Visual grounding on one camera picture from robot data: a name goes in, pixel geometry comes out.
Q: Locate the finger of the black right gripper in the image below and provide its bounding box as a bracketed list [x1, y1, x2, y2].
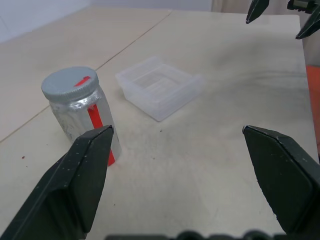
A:
[245, 0, 270, 25]
[295, 4, 320, 40]

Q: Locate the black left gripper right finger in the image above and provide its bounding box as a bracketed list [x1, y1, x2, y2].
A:
[241, 124, 320, 236]

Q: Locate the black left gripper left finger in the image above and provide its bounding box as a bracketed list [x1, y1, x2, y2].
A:
[0, 124, 115, 240]

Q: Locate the silver metal can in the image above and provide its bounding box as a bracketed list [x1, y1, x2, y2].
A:
[48, 89, 123, 168]

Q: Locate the grey plastic jar lid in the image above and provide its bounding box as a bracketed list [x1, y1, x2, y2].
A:
[41, 66, 100, 103]

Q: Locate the clear plastic tray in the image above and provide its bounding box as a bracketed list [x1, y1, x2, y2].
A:
[114, 56, 206, 123]

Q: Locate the orange floor mat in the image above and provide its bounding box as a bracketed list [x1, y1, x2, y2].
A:
[305, 65, 320, 151]

